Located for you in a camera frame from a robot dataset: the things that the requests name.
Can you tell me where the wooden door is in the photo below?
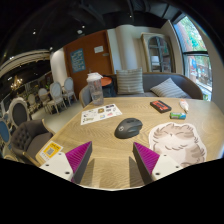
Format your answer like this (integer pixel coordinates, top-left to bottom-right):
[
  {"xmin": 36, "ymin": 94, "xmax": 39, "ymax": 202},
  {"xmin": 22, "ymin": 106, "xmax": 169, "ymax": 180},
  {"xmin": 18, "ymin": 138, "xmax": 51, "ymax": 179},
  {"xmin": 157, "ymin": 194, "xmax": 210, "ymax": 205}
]
[{"xmin": 63, "ymin": 30, "xmax": 114, "ymax": 96}]

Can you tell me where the yellow QR code sticker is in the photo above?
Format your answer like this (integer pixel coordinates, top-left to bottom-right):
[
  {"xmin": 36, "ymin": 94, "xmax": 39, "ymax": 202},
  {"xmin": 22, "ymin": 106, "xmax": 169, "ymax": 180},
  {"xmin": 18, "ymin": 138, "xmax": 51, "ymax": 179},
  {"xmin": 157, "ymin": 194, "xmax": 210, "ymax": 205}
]
[{"xmin": 39, "ymin": 141, "xmax": 63, "ymax": 161}]

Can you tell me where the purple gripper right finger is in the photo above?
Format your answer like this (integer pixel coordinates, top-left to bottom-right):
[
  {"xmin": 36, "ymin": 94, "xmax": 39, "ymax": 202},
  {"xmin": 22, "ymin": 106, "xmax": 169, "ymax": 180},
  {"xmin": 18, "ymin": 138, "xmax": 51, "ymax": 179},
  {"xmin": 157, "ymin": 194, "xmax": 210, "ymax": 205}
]
[{"xmin": 133, "ymin": 142, "xmax": 182, "ymax": 185}]

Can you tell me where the white sticker sheet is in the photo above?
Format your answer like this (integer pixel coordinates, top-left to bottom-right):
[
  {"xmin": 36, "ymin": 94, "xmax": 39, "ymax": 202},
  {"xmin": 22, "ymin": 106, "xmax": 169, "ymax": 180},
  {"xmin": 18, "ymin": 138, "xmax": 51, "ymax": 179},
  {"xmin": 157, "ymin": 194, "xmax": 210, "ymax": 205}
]
[{"xmin": 81, "ymin": 104, "xmax": 122, "ymax": 125}]

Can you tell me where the clear plastic water bottle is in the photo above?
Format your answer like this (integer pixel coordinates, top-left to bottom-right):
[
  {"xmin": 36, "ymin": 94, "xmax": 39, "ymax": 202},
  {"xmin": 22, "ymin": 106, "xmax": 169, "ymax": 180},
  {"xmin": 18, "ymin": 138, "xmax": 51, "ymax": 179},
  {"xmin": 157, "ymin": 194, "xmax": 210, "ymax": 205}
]
[{"xmin": 87, "ymin": 72, "xmax": 104, "ymax": 105}]

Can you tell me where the green eraser pack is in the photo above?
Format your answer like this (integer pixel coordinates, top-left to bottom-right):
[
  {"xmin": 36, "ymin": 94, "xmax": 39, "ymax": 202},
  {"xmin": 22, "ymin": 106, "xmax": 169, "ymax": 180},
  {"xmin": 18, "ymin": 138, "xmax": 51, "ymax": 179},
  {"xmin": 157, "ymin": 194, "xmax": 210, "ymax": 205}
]
[{"xmin": 170, "ymin": 112, "xmax": 186, "ymax": 120}]

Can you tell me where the owl shaped mouse pad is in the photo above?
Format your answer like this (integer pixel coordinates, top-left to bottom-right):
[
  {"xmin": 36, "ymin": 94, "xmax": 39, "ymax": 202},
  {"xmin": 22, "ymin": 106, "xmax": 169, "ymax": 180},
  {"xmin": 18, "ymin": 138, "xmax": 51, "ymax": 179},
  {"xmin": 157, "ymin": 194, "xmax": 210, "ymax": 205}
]
[{"xmin": 149, "ymin": 122, "xmax": 207, "ymax": 167}]

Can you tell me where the white dining chair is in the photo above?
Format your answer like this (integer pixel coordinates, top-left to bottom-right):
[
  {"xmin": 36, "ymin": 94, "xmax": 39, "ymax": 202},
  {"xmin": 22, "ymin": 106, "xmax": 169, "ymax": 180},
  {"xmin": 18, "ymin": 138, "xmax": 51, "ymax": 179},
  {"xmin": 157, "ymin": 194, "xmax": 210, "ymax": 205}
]
[
  {"xmin": 47, "ymin": 82, "xmax": 65, "ymax": 112},
  {"xmin": 63, "ymin": 77, "xmax": 77, "ymax": 102}
]

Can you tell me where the black computer mouse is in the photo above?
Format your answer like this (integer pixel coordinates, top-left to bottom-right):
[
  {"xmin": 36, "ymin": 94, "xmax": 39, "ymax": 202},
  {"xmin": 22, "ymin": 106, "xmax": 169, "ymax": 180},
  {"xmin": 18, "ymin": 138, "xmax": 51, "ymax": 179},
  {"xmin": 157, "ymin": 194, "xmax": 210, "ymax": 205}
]
[{"xmin": 114, "ymin": 118, "xmax": 143, "ymax": 139}]

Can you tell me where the grey tufted armchair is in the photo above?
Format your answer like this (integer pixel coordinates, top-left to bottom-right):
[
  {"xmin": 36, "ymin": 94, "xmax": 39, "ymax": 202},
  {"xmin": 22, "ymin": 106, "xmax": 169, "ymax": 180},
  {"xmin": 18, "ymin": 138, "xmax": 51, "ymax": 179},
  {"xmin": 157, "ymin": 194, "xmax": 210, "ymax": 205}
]
[{"xmin": 11, "ymin": 119, "xmax": 54, "ymax": 165}]

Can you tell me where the arched glass cabinet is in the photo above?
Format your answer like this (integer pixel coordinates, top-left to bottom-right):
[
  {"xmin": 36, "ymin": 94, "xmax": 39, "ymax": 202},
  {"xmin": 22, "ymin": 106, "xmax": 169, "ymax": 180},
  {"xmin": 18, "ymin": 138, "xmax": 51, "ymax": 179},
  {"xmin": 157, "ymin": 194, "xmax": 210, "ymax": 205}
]
[{"xmin": 141, "ymin": 33, "xmax": 175, "ymax": 73}]

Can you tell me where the blue poster on door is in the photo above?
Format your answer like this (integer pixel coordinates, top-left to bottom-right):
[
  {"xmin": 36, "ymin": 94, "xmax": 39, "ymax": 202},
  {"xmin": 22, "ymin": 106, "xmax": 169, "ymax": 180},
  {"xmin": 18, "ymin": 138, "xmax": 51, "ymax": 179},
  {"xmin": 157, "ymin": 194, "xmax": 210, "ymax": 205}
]
[{"xmin": 70, "ymin": 48, "xmax": 86, "ymax": 73}]

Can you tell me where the striped cushion leaning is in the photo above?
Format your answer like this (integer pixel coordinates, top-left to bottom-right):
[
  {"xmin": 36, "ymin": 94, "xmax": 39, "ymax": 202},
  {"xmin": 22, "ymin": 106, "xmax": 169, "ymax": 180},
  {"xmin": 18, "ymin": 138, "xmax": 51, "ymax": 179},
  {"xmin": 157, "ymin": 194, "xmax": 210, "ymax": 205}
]
[{"xmin": 151, "ymin": 78, "xmax": 188, "ymax": 98}]

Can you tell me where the large window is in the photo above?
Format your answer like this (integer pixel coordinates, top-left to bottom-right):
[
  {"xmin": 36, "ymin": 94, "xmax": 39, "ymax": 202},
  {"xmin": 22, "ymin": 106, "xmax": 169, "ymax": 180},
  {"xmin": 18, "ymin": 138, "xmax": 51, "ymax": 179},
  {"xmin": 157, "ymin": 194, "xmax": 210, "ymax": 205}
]
[{"xmin": 173, "ymin": 16, "xmax": 212, "ymax": 101}]

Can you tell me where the striped cushion upright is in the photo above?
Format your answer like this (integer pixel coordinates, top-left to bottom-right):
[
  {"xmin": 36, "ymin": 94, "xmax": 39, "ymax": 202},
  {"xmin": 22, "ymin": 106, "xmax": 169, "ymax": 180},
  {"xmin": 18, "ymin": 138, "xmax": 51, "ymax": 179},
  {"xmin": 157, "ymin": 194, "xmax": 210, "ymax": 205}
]
[{"xmin": 116, "ymin": 68, "xmax": 144, "ymax": 95}]

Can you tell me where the white tube with orange cap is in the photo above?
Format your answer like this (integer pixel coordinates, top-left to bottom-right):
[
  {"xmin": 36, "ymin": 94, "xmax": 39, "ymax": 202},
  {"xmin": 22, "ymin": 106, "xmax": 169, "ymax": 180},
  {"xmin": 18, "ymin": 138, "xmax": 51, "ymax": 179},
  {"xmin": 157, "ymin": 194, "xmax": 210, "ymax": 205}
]
[{"xmin": 179, "ymin": 99, "xmax": 189, "ymax": 112}]

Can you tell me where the orange round side table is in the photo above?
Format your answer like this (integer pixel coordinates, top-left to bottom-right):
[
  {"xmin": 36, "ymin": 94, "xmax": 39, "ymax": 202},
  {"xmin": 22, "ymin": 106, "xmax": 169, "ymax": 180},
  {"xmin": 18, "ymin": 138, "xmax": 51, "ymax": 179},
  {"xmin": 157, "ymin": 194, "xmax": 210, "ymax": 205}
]
[{"xmin": 101, "ymin": 77, "xmax": 112, "ymax": 86}]

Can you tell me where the chandelier light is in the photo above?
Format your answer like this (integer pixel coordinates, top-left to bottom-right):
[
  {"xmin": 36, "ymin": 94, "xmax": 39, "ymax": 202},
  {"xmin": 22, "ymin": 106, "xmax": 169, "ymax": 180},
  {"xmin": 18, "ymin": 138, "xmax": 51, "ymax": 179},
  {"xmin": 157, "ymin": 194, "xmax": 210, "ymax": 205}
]
[{"xmin": 11, "ymin": 77, "xmax": 22, "ymax": 90}]

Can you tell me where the grey chair behind table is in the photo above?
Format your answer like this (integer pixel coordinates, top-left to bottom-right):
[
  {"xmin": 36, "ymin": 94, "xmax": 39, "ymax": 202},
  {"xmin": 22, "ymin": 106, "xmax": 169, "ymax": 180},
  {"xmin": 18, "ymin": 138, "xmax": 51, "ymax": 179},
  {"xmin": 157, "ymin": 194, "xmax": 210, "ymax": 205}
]
[{"xmin": 79, "ymin": 85, "xmax": 92, "ymax": 107}]

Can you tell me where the black and red box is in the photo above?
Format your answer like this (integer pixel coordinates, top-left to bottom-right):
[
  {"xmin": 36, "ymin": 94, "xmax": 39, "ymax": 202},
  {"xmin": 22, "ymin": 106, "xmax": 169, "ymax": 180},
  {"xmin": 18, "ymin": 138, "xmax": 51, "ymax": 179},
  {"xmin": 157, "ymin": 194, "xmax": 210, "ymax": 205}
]
[{"xmin": 150, "ymin": 100, "xmax": 172, "ymax": 113}]

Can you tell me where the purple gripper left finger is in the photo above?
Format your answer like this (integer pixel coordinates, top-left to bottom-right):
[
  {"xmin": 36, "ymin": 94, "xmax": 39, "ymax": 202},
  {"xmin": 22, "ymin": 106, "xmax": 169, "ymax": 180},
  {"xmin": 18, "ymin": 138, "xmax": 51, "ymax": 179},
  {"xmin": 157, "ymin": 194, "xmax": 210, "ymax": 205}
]
[{"xmin": 41, "ymin": 142, "xmax": 92, "ymax": 184}]

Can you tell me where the grey sofa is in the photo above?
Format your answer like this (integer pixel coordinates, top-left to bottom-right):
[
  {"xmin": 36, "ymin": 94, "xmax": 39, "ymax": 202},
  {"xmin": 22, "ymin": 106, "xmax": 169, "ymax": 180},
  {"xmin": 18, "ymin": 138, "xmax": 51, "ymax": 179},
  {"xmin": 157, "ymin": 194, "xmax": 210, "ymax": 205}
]
[{"xmin": 103, "ymin": 73, "xmax": 203, "ymax": 100}]

